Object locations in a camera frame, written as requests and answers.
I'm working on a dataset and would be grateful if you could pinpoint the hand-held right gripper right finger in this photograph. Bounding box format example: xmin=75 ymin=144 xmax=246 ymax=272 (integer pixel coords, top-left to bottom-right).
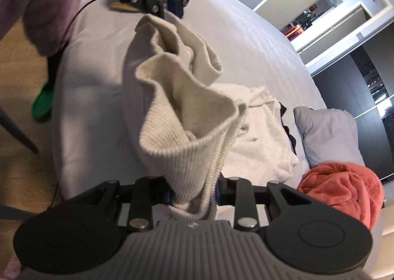
xmin=215 ymin=175 xmax=311 ymax=232

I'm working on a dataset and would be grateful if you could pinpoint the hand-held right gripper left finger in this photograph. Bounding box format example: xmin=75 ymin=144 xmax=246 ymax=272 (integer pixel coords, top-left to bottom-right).
xmin=72 ymin=176 xmax=173 ymax=232

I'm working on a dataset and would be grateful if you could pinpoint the white sweatshirt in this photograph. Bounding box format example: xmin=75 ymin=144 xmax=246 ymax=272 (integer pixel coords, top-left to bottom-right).
xmin=121 ymin=10 xmax=301 ymax=221

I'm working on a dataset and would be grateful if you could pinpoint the person's leg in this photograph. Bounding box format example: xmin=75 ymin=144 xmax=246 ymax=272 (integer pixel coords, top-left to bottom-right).
xmin=46 ymin=48 xmax=67 ymax=84

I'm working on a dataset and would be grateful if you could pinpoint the orange stool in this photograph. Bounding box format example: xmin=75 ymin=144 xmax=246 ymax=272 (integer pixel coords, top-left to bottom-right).
xmin=281 ymin=25 xmax=305 ymax=41

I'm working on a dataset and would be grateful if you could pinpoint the grey pillow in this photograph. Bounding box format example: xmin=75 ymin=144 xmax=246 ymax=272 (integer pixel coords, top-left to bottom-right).
xmin=294 ymin=106 xmax=367 ymax=171

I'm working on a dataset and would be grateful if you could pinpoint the rust fleece blanket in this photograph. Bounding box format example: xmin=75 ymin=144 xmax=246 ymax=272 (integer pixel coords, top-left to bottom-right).
xmin=297 ymin=162 xmax=385 ymax=232

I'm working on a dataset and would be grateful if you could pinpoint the green shoe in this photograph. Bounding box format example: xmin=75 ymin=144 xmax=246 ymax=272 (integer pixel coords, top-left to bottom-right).
xmin=31 ymin=79 xmax=56 ymax=121

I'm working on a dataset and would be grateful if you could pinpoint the dark chair leg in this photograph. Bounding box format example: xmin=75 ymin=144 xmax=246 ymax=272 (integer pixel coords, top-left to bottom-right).
xmin=0 ymin=107 xmax=40 ymax=154

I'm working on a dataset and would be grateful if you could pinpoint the dark wardrobe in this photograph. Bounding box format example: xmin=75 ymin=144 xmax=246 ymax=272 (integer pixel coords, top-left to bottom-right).
xmin=308 ymin=42 xmax=394 ymax=182

